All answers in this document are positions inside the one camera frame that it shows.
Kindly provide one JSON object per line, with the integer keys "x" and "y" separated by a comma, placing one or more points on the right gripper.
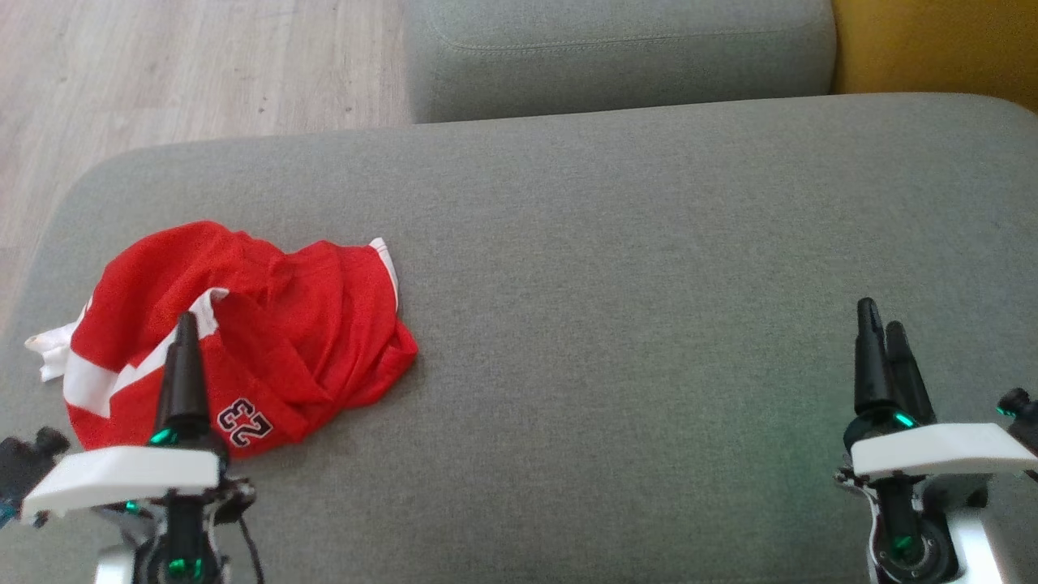
{"x": 941, "y": 450}

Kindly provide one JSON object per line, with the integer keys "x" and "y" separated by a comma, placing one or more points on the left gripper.
{"x": 122, "y": 478}

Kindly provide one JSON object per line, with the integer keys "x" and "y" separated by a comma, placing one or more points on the red basketball shorts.
{"x": 324, "y": 357}

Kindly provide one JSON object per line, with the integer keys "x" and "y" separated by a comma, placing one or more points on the grey sofa seat cushion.
{"x": 608, "y": 284}

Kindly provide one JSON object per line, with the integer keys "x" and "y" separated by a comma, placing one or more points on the mustard yellow cushion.
{"x": 941, "y": 40}

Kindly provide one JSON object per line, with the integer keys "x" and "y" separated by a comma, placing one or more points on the grey sofa back cushion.
{"x": 616, "y": 57}

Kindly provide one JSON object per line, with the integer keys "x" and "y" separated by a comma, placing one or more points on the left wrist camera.
{"x": 28, "y": 462}

